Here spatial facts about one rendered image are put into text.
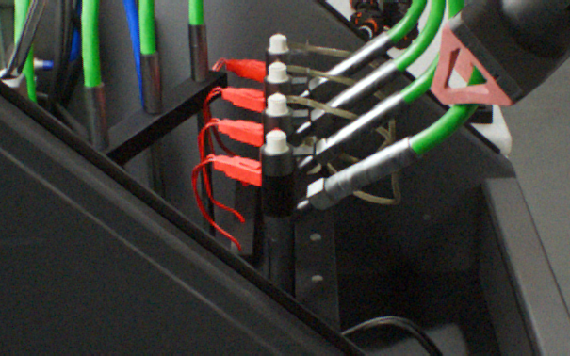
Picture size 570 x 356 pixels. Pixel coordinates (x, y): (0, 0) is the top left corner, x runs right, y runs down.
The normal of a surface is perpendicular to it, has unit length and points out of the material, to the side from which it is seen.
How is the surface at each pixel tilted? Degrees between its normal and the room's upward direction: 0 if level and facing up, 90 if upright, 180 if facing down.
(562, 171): 0
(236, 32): 90
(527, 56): 47
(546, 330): 0
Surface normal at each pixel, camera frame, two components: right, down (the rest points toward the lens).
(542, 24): -0.50, 0.67
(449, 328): -0.03, -0.90
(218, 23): 0.00, 0.44
